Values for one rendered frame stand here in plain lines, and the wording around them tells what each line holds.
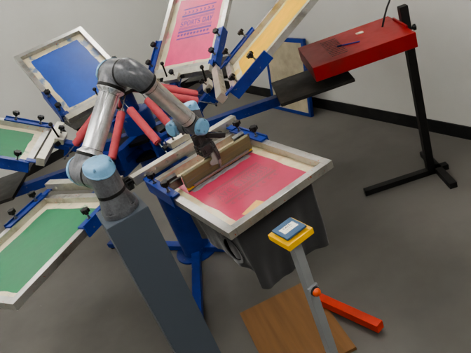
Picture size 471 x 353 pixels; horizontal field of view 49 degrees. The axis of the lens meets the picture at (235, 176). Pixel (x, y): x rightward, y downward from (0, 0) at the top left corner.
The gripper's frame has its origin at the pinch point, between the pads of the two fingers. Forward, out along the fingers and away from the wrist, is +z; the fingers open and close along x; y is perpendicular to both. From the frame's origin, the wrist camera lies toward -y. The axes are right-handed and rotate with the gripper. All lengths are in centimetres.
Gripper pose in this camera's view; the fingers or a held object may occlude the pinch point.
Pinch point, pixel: (218, 163)
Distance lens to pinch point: 260.5
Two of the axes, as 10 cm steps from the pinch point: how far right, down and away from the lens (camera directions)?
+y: -7.7, 5.3, -3.6
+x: 5.5, 2.5, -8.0
